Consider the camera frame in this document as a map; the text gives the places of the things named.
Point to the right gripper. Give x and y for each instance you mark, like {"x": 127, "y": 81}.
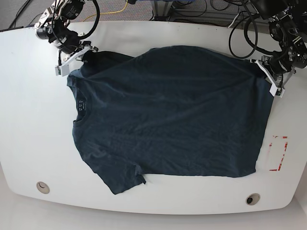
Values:
{"x": 73, "y": 49}

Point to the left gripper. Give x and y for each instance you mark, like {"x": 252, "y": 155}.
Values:
{"x": 280, "y": 69}

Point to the dark navy t-shirt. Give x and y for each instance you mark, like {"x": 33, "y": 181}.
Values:
{"x": 177, "y": 110}

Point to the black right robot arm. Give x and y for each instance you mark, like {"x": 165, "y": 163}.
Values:
{"x": 53, "y": 26}

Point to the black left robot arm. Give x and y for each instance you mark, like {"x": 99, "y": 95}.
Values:
{"x": 287, "y": 20}

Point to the red tape rectangle marking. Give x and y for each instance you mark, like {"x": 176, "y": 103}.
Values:
{"x": 276, "y": 153}

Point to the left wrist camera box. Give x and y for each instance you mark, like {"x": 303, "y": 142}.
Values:
{"x": 276, "y": 92}

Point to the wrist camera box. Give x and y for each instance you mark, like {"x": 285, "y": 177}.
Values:
{"x": 276, "y": 92}
{"x": 62, "y": 70}

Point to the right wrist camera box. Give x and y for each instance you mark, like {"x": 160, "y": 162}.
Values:
{"x": 62, "y": 70}

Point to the right table cable grommet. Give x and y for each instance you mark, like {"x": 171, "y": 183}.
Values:
{"x": 253, "y": 199}

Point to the table cable grommet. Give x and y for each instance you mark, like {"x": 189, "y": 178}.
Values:
{"x": 253, "y": 199}
{"x": 43, "y": 187}

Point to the left table cable grommet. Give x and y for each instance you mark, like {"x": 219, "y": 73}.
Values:
{"x": 43, "y": 187}

